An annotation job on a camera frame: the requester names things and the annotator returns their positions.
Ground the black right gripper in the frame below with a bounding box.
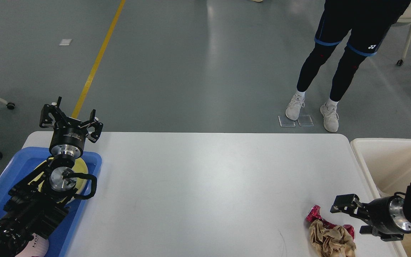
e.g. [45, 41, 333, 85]
[330, 194, 411, 241]

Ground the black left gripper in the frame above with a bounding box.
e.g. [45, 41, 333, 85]
[39, 97, 104, 159]

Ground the brown paper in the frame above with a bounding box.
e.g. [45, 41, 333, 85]
[309, 220, 356, 257]

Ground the red foil wrapper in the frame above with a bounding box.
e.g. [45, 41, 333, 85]
[305, 205, 355, 240]

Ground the pink mug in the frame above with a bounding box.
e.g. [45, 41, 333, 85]
[16, 233, 50, 257]

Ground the foil back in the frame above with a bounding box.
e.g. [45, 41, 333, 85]
[376, 186, 393, 197]

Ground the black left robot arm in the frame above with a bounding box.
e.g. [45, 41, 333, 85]
[0, 97, 104, 257]

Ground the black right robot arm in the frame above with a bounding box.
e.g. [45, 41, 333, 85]
[330, 183, 411, 241]

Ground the white plastic bin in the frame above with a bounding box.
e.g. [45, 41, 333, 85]
[348, 138, 411, 257]

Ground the blue plastic tray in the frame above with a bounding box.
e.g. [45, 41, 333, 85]
[0, 147, 102, 257]

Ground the clear floor plate right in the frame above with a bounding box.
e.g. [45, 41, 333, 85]
[297, 115, 314, 127]

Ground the clear floor plate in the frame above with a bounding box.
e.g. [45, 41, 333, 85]
[297, 115, 314, 127]
[278, 115, 296, 127]

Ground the clear floor plate left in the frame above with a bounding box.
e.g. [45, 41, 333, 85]
[278, 115, 296, 127]

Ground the person in black clothes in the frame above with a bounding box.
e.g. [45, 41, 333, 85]
[285, 0, 411, 133]

